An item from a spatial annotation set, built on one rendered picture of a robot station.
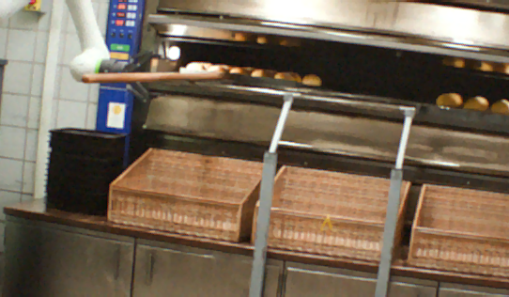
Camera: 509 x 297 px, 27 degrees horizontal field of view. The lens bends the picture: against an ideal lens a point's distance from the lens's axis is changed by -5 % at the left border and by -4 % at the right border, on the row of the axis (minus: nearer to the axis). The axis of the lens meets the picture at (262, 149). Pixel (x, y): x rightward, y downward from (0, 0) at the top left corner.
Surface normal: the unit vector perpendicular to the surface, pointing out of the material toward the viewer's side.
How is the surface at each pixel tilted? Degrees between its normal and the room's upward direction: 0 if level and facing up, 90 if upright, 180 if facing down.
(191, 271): 90
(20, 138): 90
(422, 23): 70
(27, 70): 90
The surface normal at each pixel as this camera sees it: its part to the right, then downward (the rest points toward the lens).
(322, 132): -0.18, -0.29
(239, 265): -0.23, 0.08
